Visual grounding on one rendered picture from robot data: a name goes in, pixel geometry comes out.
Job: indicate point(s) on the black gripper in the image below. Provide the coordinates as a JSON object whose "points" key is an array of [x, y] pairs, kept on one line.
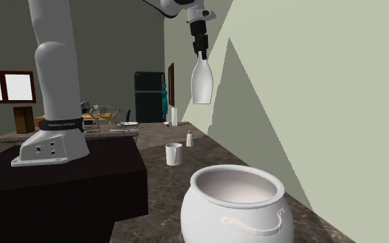
{"points": [[198, 29]]}

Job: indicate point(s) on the white bottle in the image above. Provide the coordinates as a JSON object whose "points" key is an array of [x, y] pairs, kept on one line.
{"points": [[202, 84]]}

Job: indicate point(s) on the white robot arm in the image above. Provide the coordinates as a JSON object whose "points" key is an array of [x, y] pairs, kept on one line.
{"points": [[56, 84]]}

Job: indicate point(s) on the teal bottle-shaped figure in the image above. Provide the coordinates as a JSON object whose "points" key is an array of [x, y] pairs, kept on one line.
{"points": [[164, 99]]}

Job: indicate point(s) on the black refrigerator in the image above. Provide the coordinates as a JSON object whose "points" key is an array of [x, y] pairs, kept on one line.
{"points": [[149, 97]]}

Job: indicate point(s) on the white paper towel roll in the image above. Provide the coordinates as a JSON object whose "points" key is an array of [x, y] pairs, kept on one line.
{"points": [[174, 116]]}

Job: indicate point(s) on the dark blue chair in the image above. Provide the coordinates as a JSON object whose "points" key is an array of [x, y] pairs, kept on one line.
{"points": [[128, 115]]}

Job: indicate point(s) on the small white shaker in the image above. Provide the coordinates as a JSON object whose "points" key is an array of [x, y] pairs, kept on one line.
{"points": [[189, 140]]}

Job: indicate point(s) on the white plate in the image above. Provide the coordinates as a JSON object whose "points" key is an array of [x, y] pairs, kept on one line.
{"points": [[128, 123]]}

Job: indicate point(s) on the animal skeleton figure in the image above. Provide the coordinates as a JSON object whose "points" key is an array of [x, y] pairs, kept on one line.
{"points": [[104, 110]]}

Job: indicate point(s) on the white mug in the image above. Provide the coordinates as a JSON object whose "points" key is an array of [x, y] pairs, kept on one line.
{"points": [[176, 155]]}

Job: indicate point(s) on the yellow table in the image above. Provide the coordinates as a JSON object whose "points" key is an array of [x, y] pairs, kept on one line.
{"points": [[87, 117]]}

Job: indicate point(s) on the dark robot stand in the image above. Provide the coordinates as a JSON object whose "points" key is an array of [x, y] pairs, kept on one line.
{"points": [[62, 191]]}

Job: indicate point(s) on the dark brown wall picture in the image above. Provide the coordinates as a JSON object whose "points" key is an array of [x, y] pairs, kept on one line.
{"points": [[171, 84]]}

